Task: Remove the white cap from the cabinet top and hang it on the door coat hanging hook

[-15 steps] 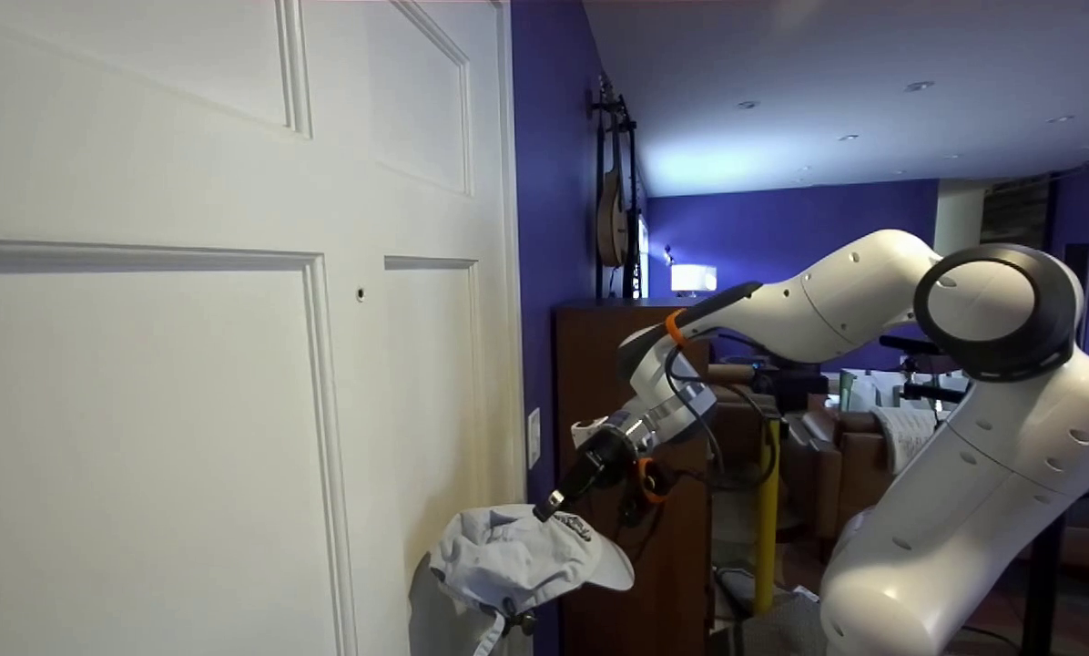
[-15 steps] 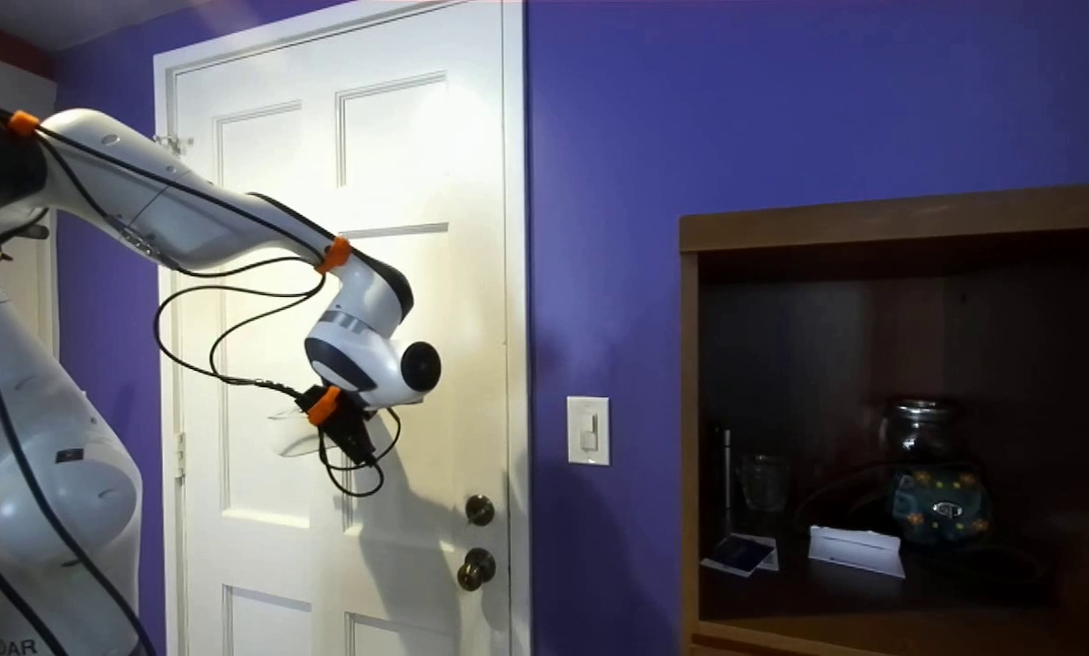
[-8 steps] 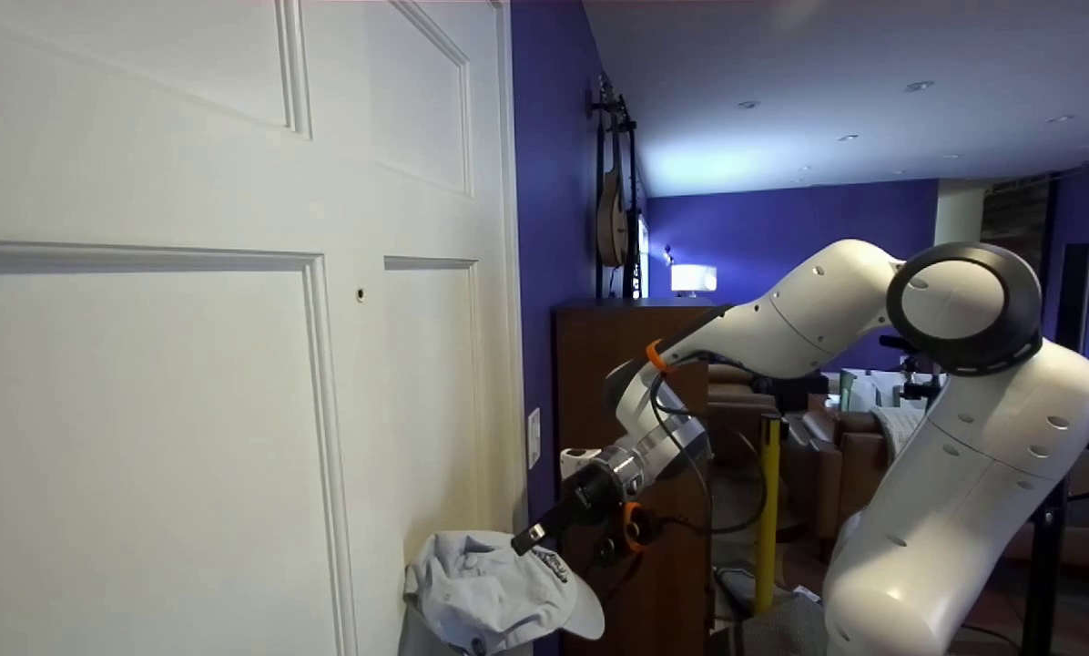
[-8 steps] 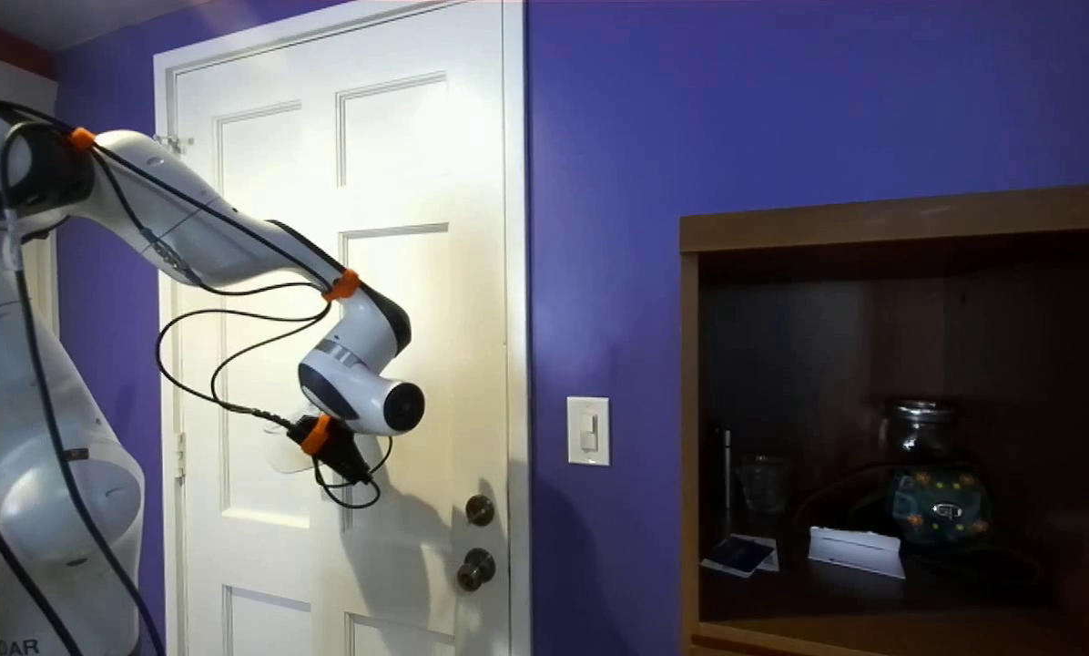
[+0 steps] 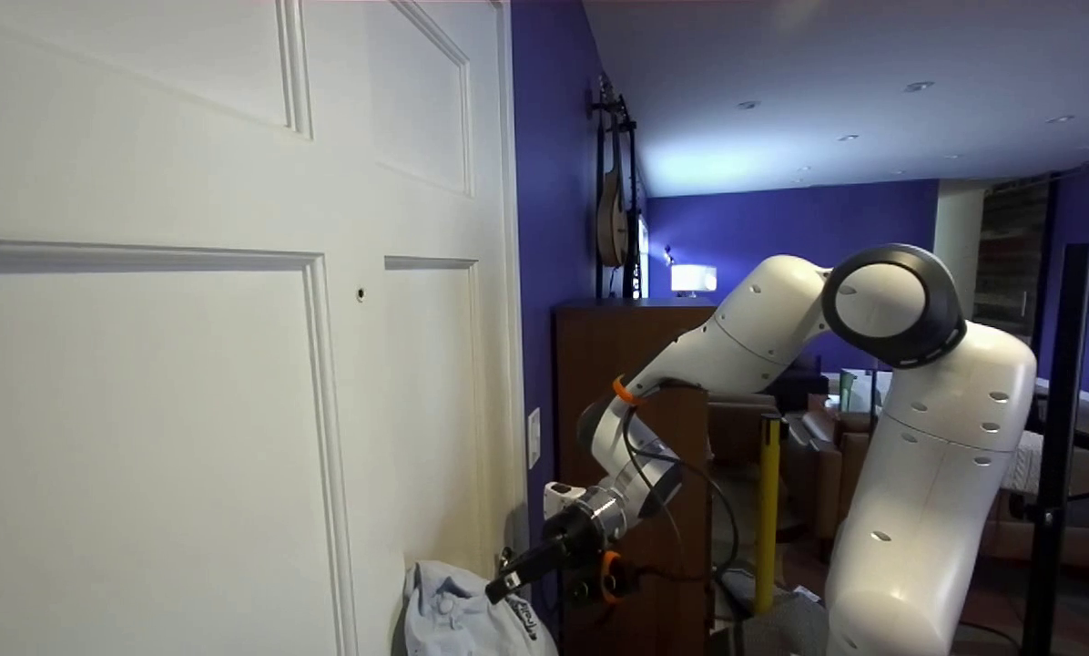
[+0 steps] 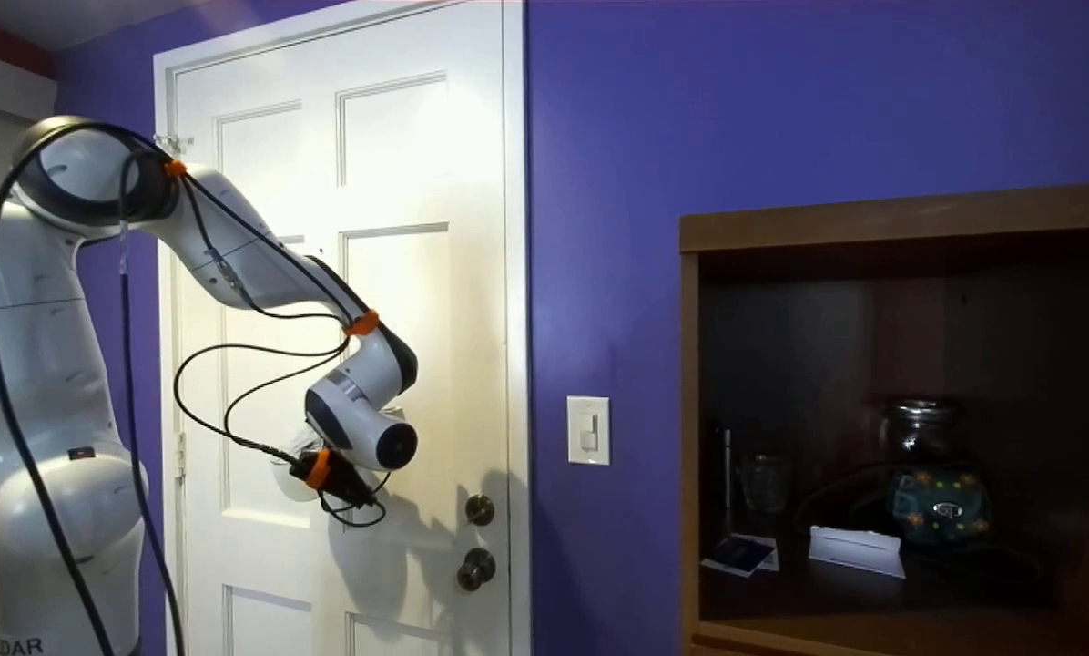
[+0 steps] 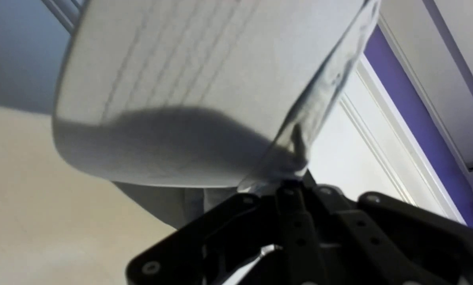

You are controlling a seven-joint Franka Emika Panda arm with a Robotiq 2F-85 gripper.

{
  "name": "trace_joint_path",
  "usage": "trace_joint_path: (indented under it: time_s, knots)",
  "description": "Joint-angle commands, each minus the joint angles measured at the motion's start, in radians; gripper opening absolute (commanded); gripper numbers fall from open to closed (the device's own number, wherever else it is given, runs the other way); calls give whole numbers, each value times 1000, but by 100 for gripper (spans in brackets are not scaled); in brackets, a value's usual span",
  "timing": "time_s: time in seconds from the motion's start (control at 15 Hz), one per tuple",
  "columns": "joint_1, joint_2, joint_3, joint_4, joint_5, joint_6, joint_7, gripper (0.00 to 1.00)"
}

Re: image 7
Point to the white panel door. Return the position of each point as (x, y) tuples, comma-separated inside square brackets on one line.
[(351, 159)]

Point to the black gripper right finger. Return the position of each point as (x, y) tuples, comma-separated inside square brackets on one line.
[(394, 242)]

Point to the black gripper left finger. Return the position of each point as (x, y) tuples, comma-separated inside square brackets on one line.
[(235, 238)]

